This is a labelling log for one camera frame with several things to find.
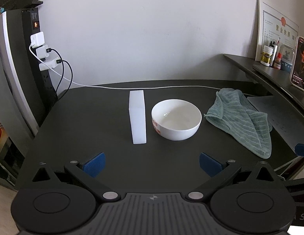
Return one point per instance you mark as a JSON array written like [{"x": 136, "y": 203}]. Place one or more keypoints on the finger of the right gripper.
[{"x": 299, "y": 149}]

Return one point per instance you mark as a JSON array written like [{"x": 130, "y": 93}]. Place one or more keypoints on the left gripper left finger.
[{"x": 79, "y": 174}]

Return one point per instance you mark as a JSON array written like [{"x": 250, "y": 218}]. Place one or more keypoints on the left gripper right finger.
[{"x": 231, "y": 182}]

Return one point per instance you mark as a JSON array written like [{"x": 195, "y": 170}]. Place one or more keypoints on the white melamine sponge block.
[{"x": 137, "y": 114}]

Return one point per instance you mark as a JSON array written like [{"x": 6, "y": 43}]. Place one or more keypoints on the white ceramic bowl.
[{"x": 176, "y": 119}]

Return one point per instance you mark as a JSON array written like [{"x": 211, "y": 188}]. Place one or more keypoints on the teal striped dish towel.
[{"x": 235, "y": 115}]

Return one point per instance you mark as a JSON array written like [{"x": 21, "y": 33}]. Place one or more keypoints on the dark raised side shelf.
[{"x": 275, "y": 81}]

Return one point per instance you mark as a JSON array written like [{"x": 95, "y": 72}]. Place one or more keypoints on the smartphone with lit screen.
[{"x": 297, "y": 71}]

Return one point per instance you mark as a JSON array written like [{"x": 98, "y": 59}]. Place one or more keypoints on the red-capped small bottle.
[{"x": 277, "y": 62}]

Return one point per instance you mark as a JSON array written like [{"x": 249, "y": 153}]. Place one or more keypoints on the small blue white box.
[{"x": 288, "y": 54}]

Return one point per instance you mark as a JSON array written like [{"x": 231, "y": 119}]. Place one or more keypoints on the bottom white charger plug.
[{"x": 48, "y": 65}]

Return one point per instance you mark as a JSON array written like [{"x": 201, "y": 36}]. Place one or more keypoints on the white charger plug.
[
  {"x": 42, "y": 52},
  {"x": 48, "y": 65},
  {"x": 37, "y": 40}
]

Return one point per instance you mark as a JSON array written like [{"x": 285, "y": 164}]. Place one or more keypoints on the middle white charger plug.
[{"x": 42, "y": 52}]

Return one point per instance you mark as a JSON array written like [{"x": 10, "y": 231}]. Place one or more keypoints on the framed business licence certificate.
[{"x": 274, "y": 26}]

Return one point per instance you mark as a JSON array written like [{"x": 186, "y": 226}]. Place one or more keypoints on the top white charger plug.
[{"x": 37, "y": 40}]

